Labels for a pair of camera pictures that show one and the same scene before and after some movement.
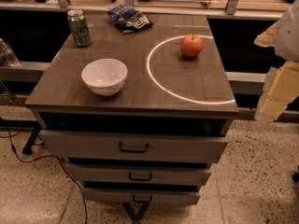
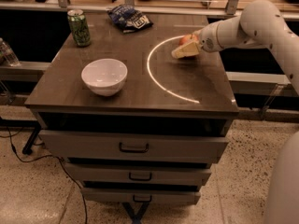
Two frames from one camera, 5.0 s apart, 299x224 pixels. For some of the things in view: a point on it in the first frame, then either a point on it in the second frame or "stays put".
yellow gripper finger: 281,88 to 208,38
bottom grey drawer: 140,196 stays put
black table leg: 27,148 stays put
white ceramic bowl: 105,77 stays put
